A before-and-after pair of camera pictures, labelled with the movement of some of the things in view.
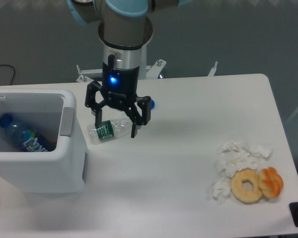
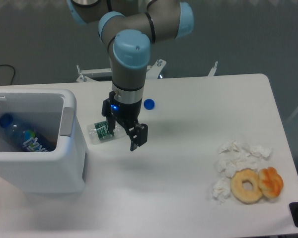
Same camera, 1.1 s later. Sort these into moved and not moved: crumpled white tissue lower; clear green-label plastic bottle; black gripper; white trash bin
Moved: black gripper
Not moved: white trash bin; crumpled white tissue lower; clear green-label plastic bottle
